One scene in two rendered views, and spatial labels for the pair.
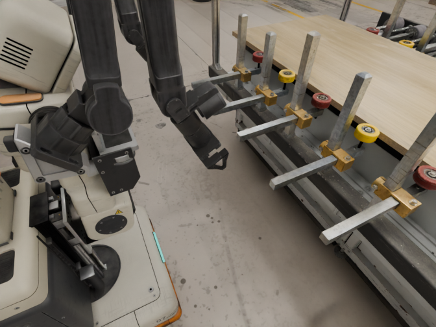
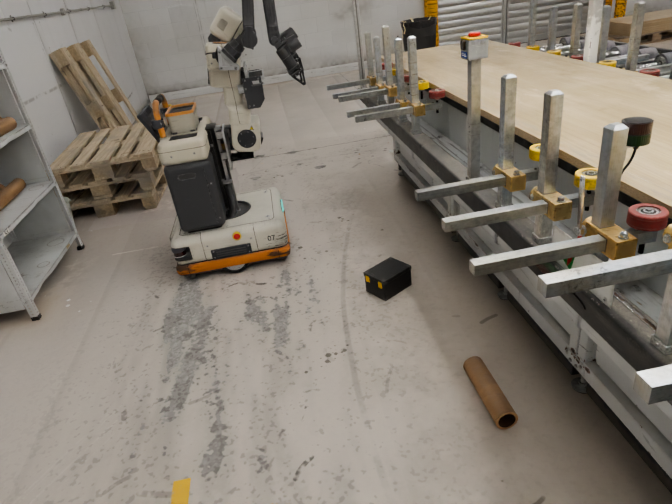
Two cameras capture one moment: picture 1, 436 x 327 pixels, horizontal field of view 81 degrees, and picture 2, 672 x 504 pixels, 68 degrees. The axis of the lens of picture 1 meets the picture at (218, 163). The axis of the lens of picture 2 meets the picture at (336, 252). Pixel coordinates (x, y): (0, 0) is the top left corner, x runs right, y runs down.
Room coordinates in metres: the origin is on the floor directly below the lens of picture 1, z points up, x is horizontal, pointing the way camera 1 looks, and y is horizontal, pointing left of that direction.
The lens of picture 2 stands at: (-2.00, -1.01, 1.46)
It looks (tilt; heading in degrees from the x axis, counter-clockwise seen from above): 29 degrees down; 21
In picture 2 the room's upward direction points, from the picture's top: 8 degrees counter-clockwise
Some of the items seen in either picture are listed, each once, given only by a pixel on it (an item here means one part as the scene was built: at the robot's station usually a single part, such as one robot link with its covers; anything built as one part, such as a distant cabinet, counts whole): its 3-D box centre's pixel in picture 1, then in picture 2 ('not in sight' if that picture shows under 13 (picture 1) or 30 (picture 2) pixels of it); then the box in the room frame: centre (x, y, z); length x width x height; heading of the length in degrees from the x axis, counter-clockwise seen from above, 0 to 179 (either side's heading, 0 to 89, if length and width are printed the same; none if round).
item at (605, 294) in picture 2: not in sight; (579, 263); (-0.80, -1.19, 0.75); 0.26 x 0.01 x 0.10; 26
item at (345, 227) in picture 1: (377, 211); (398, 112); (0.45, -0.50, 0.83); 0.43 x 0.03 x 0.04; 116
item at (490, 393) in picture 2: not in sight; (488, 390); (-0.55, -0.98, 0.04); 0.30 x 0.08 x 0.08; 26
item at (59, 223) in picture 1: (95, 200); (241, 140); (0.60, 0.48, 0.68); 0.28 x 0.27 x 0.25; 26
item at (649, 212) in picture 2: not in sight; (644, 231); (-0.82, -1.31, 0.85); 0.08 x 0.08 x 0.11
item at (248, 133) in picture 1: (281, 123); (375, 93); (0.90, -0.28, 0.83); 0.43 x 0.03 x 0.04; 116
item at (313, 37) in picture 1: (299, 91); (388, 70); (0.98, -0.35, 0.94); 0.04 x 0.04 x 0.48; 26
